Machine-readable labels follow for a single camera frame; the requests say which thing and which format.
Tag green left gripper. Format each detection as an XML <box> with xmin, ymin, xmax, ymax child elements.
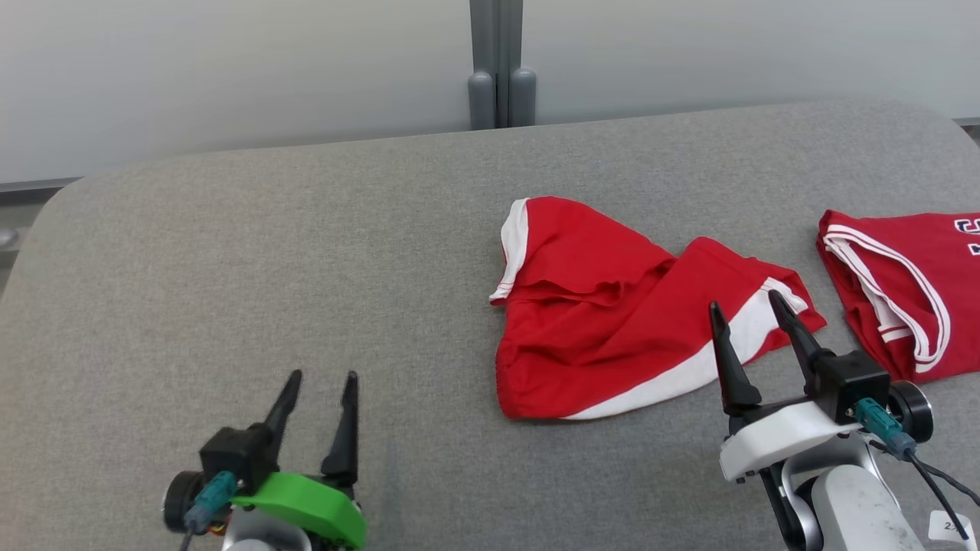
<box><xmin>230</xmin><ymin>370</ymin><xmax>368</xmax><ymax>551</ymax></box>

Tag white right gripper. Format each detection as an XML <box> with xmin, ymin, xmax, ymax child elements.
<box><xmin>708</xmin><ymin>289</ymin><xmax>863</xmax><ymax>484</ymax></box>

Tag red white basketball shorts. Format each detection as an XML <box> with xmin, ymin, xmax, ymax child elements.
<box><xmin>488</xmin><ymin>196</ymin><xmax>828</xmax><ymax>422</ymax></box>

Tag red lettered basketball jersey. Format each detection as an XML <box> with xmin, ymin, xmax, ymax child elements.
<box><xmin>815</xmin><ymin>210</ymin><xmax>980</xmax><ymax>384</ymax></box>

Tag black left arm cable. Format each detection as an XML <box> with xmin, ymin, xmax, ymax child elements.
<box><xmin>179</xmin><ymin>470</ymin><xmax>239</xmax><ymax>551</ymax></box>

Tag white right cable tag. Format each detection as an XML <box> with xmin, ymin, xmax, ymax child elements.
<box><xmin>927</xmin><ymin>510</ymin><xmax>975</xmax><ymax>546</ymax></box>

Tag grey partition base rail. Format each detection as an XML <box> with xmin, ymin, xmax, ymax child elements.
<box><xmin>0</xmin><ymin>177</ymin><xmax>84</xmax><ymax>207</ymax></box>

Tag grey metal partition post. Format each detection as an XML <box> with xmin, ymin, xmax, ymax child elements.
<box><xmin>468</xmin><ymin>0</ymin><xmax>537</xmax><ymax>130</ymax></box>

